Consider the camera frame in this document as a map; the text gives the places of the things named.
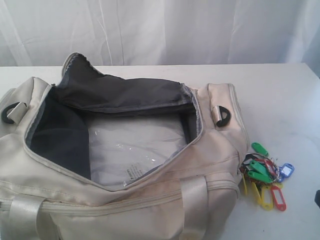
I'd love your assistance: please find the clear plastic wrapped white packet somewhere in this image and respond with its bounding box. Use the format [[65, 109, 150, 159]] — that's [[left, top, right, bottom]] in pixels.
[[86, 114, 186, 190]]

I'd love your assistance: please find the bunch of colourful key tags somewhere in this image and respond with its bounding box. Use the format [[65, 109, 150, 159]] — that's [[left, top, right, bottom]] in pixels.
[[240, 142, 295, 212]]

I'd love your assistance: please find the white background curtain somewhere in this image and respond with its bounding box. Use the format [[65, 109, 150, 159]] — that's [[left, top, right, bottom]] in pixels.
[[0, 0, 320, 71]]

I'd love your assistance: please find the beige fabric duffel bag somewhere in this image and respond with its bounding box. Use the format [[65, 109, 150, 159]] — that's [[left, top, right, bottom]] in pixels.
[[0, 53, 249, 240]]

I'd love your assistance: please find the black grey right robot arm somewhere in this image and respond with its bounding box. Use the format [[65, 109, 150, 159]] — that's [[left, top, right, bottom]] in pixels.
[[314, 189, 320, 208]]

